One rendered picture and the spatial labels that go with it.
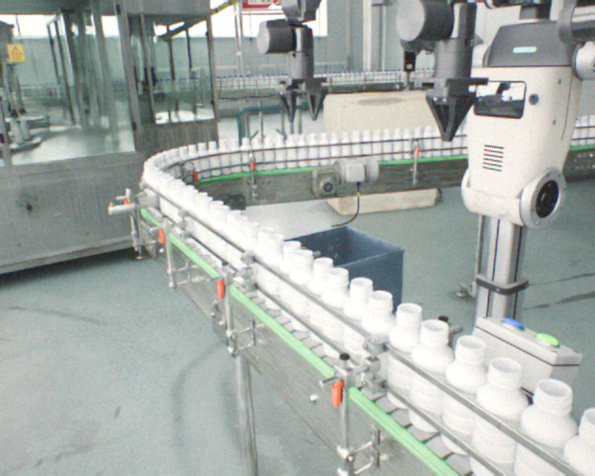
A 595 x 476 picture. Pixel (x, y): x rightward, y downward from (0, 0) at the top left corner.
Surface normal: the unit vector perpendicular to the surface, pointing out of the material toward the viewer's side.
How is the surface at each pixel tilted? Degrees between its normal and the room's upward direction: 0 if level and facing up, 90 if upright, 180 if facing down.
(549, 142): 101
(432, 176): 90
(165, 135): 90
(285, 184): 90
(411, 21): 89
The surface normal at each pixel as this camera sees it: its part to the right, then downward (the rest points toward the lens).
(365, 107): 0.23, 0.32
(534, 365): -0.81, -0.14
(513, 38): -0.85, 0.20
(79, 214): 0.52, 0.26
